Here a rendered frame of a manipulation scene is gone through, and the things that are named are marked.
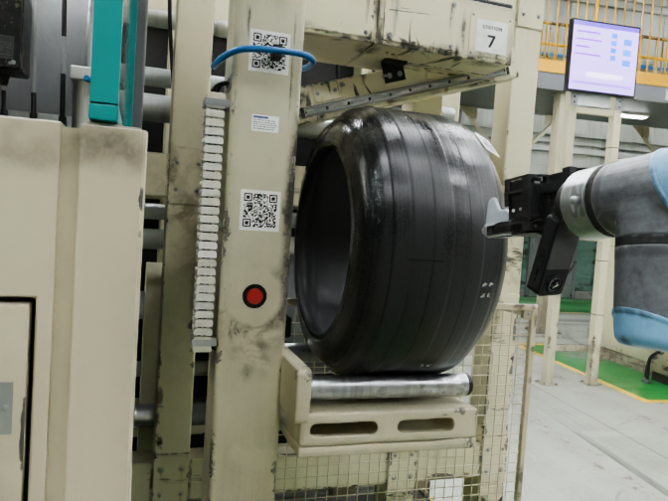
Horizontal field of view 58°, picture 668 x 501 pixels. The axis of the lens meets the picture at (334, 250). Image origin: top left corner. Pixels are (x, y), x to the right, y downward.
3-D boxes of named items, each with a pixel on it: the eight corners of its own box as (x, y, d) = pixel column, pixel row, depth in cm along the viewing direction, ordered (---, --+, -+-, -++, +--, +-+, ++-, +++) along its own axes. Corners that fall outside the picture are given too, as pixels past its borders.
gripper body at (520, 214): (542, 183, 91) (604, 168, 79) (543, 241, 90) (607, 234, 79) (499, 180, 88) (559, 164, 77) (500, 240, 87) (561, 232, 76)
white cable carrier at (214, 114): (192, 352, 111) (207, 90, 109) (190, 346, 116) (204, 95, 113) (216, 352, 112) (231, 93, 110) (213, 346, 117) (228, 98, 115)
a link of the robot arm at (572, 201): (641, 238, 75) (581, 236, 71) (610, 241, 79) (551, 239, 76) (638, 166, 75) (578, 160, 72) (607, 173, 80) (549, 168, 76)
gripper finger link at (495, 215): (483, 202, 98) (521, 194, 89) (484, 239, 97) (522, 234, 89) (467, 201, 96) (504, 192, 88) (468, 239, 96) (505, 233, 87)
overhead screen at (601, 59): (567, 89, 466) (573, 17, 463) (563, 90, 471) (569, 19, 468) (634, 97, 478) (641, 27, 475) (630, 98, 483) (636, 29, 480)
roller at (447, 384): (300, 370, 112) (296, 389, 114) (305, 387, 108) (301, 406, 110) (466, 368, 123) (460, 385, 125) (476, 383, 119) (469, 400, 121)
